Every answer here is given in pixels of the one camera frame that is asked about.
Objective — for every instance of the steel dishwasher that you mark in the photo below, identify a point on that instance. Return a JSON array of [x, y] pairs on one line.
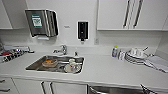
[[113, 90]]

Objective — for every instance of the white folded towel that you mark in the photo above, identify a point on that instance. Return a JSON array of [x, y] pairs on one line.
[[158, 63]]

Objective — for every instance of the stack of white plates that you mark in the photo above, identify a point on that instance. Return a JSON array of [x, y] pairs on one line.
[[136, 56]]

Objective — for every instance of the clear drinking glass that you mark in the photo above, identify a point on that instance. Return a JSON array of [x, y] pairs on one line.
[[121, 55]]

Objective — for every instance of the blue dish soap bottle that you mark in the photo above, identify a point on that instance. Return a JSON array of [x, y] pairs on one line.
[[114, 51]]

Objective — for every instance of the white cup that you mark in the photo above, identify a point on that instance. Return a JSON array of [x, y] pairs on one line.
[[72, 66]]

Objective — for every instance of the black soap dispenser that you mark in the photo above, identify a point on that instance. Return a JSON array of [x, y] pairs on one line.
[[83, 30]]

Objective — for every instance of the chrome faucet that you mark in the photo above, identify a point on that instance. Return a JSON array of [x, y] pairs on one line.
[[61, 50]]

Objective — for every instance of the brown bowl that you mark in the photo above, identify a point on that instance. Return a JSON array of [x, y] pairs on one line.
[[49, 62]]

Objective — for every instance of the steel sink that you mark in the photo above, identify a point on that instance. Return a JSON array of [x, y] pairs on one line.
[[36, 65]]

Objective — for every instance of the white two-door base cabinet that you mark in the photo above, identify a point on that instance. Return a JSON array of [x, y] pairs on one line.
[[33, 87]]

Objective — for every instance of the steel paper towel dispenser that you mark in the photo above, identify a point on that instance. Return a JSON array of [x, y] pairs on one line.
[[40, 23]]

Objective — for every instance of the dish rack with dishes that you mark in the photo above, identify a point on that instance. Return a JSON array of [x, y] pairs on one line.
[[15, 55]]

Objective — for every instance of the white drawer unit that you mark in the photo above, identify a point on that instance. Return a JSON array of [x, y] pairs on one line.
[[6, 87]]

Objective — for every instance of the white wall outlet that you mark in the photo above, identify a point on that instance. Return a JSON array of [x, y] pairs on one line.
[[96, 41]]

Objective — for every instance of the white wall cabinet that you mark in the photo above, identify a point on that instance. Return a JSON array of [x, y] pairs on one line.
[[133, 15], [5, 15]]

